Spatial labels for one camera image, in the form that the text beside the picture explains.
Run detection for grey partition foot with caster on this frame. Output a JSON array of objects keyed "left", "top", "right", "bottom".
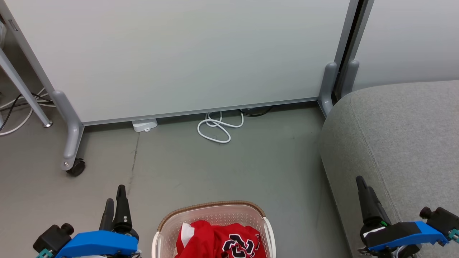
[{"left": 52, "top": 90, "right": 85, "bottom": 171}]

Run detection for white wall panel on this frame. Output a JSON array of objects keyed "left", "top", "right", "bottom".
[{"left": 350, "top": 0, "right": 459, "bottom": 92}]

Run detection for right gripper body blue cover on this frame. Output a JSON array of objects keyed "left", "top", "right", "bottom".
[{"left": 359, "top": 221, "right": 449, "bottom": 258}]

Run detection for grey fabric sofa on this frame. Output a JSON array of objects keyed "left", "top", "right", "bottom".
[{"left": 319, "top": 80, "right": 459, "bottom": 258}]

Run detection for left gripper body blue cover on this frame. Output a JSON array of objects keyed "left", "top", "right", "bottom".
[{"left": 54, "top": 229, "right": 140, "bottom": 258}]

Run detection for smooth red garment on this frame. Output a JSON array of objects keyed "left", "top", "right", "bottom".
[{"left": 175, "top": 220, "right": 219, "bottom": 258}]

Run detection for black floor cable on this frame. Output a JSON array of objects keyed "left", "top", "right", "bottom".
[{"left": 239, "top": 106, "right": 273, "bottom": 118}]

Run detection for thin black cable under table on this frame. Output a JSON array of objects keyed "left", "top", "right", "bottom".
[{"left": 0, "top": 92, "right": 54, "bottom": 132}]

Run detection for looped white cable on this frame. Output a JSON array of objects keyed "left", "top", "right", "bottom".
[{"left": 197, "top": 111, "right": 245, "bottom": 144}]

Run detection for black caster wheel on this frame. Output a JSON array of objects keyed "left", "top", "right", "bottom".
[{"left": 66, "top": 158, "right": 86, "bottom": 177}]

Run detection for red mesh jersey 23 print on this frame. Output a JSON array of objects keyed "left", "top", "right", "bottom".
[{"left": 210, "top": 224, "right": 268, "bottom": 258}]

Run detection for white cables under table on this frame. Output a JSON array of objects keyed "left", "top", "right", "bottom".
[{"left": 0, "top": 87, "right": 57, "bottom": 137}]

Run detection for grey metal table leg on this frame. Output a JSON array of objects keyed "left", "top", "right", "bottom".
[{"left": 0, "top": 48, "right": 54, "bottom": 129}]

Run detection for large white partition panel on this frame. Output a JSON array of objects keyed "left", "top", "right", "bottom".
[{"left": 0, "top": 0, "right": 359, "bottom": 126}]

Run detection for white laundry basket brown rim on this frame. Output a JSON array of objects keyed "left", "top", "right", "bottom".
[{"left": 152, "top": 201, "right": 276, "bottom": 258}]

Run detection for white power adapter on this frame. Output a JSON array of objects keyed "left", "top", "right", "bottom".
[{"left": 132, "top": 119, "right": 158, "bottom": 133}]

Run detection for grey upright partition foot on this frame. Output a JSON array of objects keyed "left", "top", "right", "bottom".
[
  {"left": 340, "top": 60, "right": 360, "bottom": 99},
  {"left": 318, "top": 62, "right": 339, "bottom": 117}
]

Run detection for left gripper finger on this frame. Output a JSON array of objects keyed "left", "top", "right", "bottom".
[
  {"left": 99, "top": 199, "right": 115, "bottom": 231},
  {"left": 114, "top": 185, "right": 134, "bottom": 232}
]

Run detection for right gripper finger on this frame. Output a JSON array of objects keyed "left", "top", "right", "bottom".
[{"left": 356, "top": 176, "right": 392, "bottom": 228}]

